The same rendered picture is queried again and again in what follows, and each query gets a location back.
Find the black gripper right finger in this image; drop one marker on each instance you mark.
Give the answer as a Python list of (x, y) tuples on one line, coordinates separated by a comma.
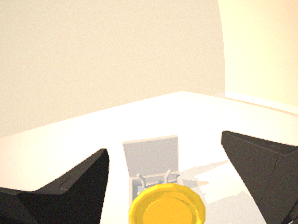
[(269, 170)]

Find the yellow plate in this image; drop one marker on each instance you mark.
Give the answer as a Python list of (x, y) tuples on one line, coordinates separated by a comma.
[(167, 204)]

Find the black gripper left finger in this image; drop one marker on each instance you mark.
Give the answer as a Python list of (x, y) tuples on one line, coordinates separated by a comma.
[(73, 198)]

